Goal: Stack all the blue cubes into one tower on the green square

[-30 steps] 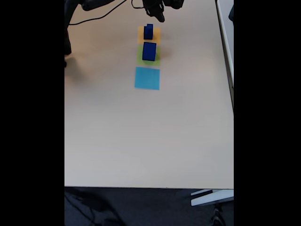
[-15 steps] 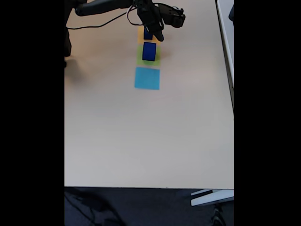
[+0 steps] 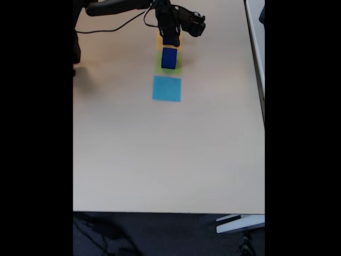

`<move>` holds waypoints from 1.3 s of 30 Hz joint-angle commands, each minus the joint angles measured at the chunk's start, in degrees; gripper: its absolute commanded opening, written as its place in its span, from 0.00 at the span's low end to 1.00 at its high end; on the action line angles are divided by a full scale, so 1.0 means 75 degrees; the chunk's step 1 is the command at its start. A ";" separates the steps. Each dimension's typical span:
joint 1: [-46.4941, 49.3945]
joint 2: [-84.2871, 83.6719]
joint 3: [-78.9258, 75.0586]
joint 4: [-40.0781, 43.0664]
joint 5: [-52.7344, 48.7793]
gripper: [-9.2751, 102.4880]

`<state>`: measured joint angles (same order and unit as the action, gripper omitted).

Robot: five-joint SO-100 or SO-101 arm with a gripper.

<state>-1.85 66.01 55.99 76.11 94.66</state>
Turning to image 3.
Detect light blue paper square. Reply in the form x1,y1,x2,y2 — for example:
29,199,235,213
151,75,182,103

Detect large blue cube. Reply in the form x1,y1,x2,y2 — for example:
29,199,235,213
160,47,178,70

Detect white neighbouring desk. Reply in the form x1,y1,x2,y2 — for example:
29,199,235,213
243,0,265,129

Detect black floor cables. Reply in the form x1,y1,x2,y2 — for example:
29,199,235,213
73,214,139,256

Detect orange paper square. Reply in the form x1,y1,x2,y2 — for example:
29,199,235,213
155,31,183,51

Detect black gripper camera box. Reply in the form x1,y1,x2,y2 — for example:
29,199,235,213
178,5,206,38

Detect green paper square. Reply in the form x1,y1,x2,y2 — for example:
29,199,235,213
154,50,184,75

